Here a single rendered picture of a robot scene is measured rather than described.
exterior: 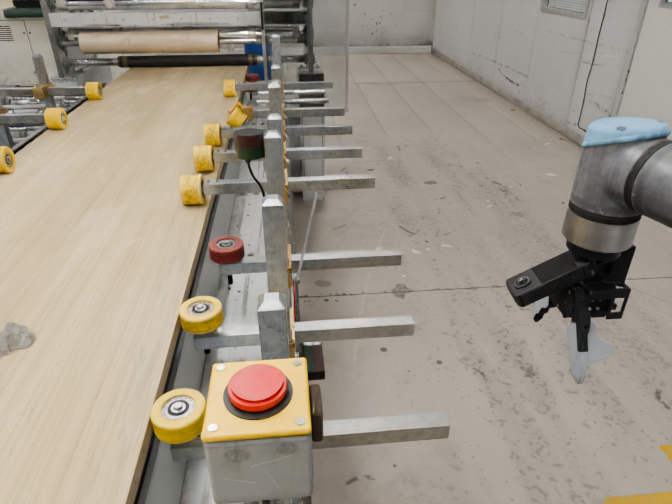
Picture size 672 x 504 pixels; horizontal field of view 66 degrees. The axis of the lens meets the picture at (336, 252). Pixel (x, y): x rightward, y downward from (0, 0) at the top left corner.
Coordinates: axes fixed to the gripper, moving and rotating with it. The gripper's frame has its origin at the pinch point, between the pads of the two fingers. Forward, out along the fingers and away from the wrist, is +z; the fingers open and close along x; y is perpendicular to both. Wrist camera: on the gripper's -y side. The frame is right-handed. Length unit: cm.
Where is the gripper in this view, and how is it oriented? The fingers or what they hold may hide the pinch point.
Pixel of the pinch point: (551, 351)
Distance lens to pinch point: 89.9
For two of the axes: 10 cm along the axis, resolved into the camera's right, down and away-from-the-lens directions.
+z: 0.0, 8.7, 5.0
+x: -0.9, -4.9, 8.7
